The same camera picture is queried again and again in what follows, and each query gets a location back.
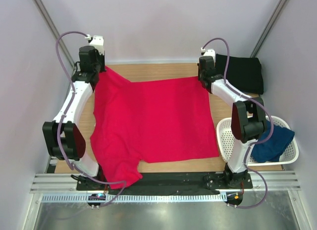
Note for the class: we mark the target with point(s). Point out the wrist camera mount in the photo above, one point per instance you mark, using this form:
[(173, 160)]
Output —
[(208, 52), (97, 42)]

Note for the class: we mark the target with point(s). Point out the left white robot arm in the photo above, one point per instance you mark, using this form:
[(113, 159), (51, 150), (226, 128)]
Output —
[(62, 135)]

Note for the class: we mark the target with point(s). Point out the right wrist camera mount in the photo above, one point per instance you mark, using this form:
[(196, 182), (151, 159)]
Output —
[(208, 52)]

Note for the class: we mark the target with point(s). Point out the left aluminium corner post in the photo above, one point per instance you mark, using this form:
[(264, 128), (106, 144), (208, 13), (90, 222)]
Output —
[(53, 29)]

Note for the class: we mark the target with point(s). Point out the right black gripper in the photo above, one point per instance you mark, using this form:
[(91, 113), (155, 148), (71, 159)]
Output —
[(198, 72)]

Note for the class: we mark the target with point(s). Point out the folded black t shirt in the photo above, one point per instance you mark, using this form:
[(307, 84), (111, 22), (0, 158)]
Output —
[(245, 74)]

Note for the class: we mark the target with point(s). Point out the white slotted cable duct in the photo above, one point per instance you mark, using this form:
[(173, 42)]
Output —
[(101, 198)]

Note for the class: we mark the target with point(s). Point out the blue t shirt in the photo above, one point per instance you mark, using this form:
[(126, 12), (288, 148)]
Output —
[(273, 148)]

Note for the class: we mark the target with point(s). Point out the right aluminium corner post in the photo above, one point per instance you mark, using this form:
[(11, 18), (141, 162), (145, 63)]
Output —
[(278, 10)]

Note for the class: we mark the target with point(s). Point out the aluminium corner post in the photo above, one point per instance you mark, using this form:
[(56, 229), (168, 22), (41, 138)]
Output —
[(278, 10), (53, 29)]

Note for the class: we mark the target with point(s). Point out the aluminium front rail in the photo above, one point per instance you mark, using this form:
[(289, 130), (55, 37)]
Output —
[(63, 183)]

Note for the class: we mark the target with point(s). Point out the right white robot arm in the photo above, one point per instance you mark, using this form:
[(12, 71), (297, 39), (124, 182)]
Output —
[(248, 120)]

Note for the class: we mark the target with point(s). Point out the red t shirt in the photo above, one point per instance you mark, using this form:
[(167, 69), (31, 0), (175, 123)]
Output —
[(152, 121)]

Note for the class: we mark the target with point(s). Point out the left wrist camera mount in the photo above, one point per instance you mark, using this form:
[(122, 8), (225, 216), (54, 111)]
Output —
[(97, 42)]

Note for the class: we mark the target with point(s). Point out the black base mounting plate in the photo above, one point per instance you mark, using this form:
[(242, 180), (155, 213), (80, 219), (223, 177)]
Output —
[(168, 183)]

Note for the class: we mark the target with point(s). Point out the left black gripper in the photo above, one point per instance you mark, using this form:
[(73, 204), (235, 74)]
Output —
[(101, 57)]

